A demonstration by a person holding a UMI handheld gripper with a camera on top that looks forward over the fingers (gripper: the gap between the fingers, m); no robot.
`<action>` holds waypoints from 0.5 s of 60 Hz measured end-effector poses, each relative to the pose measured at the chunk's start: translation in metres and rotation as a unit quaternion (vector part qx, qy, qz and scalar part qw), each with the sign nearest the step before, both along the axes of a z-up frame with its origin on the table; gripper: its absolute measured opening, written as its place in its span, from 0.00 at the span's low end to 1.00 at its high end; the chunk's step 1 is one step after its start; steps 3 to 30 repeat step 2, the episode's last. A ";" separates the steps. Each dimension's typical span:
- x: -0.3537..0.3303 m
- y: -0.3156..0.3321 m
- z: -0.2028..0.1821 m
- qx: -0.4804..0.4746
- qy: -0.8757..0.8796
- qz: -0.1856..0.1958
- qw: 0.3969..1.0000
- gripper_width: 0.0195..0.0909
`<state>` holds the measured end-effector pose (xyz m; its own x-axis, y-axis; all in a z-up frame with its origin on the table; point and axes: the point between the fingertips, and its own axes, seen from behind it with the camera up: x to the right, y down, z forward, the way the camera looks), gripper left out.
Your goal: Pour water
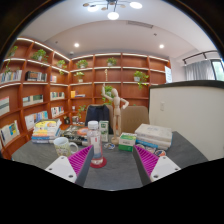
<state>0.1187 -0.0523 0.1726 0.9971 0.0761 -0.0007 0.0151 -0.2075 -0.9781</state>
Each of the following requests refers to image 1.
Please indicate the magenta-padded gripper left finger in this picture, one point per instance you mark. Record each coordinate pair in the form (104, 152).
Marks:
(59, 166)

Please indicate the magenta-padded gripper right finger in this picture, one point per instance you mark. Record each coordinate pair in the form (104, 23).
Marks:
(165, 166)

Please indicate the clear plastic water bottle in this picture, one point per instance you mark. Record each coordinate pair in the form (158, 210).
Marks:
(95, 143)

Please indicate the round printed sticker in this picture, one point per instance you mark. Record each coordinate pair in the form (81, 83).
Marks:
(160, 153)
(110, 146)
(150, 150)
(141, 146)

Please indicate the yellow striped ceramic mug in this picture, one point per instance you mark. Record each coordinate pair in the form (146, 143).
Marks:
(62, 146)

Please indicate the stack of colourful books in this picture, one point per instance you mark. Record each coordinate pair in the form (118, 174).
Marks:
(45, 131)

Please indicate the small green white box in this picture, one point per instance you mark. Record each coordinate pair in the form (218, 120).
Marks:
(127, 142)

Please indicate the white counter with dark top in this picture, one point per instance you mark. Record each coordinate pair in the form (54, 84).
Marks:
(190, 116)

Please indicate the tall green white carton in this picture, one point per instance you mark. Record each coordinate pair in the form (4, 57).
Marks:
(104, 131)

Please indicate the tan upholstered chair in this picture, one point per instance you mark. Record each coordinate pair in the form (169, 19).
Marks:
(135, 116)

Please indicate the dark blue chair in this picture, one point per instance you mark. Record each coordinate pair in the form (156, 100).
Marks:
(96, 113)

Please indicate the wooden artist mannequin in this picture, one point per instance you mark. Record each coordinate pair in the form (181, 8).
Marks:
(116, 113)

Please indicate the wooden shelf unit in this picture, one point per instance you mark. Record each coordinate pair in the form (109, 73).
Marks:
(40, 90)

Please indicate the grey curtain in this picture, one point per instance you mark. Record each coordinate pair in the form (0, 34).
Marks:
(200, 70)

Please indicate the window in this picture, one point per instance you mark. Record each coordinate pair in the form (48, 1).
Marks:
(218, 70)

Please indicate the recessed ceiling spotlight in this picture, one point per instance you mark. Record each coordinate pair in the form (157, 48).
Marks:
(76, 44)
(161, 46)

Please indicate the ceiling air vent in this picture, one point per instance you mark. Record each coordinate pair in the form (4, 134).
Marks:
(140, 24)

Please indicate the branched ceiling lamp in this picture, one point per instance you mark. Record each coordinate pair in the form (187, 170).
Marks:
(113, 15)

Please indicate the white wall socket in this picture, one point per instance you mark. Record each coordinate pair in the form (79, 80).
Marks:
(162, 106)

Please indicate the black curtain rail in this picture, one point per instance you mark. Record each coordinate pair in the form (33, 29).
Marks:
(200, 54)

